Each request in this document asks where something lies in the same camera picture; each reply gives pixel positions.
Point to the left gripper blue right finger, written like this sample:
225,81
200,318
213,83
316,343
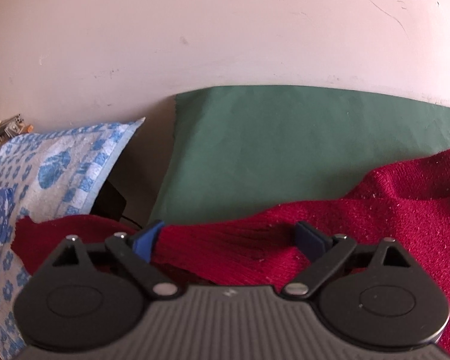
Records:
312,243

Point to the green table cloth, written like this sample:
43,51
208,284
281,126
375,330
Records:
239,150

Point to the dark red knit sweater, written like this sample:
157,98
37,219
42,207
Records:
241,289

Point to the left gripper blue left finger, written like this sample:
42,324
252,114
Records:
143,242

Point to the black power adapter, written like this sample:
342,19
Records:
109,203

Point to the blue white patterned storage bag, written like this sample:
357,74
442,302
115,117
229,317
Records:
48,176

